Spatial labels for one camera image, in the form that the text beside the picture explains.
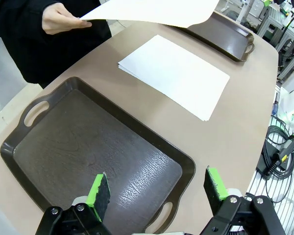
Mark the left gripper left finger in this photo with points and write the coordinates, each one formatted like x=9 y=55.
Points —
x=98 y=195

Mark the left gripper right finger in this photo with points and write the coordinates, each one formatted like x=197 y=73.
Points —
x=214 y=188

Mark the white A4 paper sheet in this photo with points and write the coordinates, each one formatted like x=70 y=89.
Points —
x=149 y=9
x=174 y=73

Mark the person's right forearm black sleeve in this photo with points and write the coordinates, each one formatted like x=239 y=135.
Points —
x=31 y=14

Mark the person's right hand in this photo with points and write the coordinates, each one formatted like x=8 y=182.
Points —
x=58 y=22

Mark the brown plastic serving tray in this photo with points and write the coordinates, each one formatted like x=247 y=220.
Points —
x=223 y=36
x=88 y=147

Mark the black power adapter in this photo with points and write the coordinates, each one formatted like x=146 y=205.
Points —
x=262 y=164

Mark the grey handheld device green tip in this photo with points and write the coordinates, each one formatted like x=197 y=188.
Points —
x=287 y=145

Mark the person in black jacket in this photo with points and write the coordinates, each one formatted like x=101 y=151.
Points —
x=27 y=54

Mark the aluminium profile frame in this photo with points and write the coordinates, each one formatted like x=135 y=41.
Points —
x=274 y=22

